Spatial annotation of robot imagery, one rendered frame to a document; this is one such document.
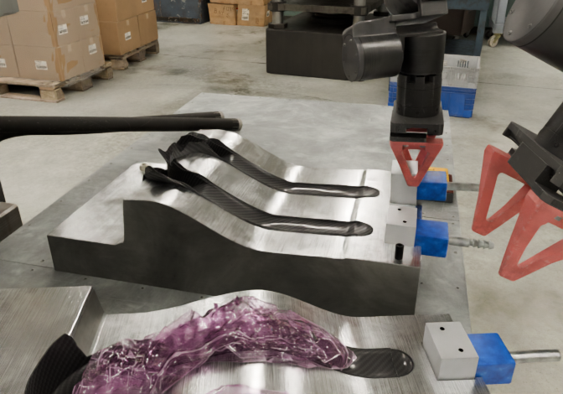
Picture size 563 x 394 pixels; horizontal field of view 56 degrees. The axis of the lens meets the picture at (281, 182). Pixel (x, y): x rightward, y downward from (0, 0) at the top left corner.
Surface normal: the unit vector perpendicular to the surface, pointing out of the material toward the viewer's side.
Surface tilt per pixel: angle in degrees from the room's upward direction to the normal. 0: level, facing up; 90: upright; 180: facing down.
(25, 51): 99
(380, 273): 90
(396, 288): 90
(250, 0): 84
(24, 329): 0
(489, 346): 0
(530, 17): 63
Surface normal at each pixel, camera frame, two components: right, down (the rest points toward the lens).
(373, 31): 0.24, 0.09
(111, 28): -0.23, 0.43
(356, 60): -0.96, 0.16
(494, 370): 0.06, 0.44
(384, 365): 0.00, -0.88
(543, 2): -0.89, -0.41
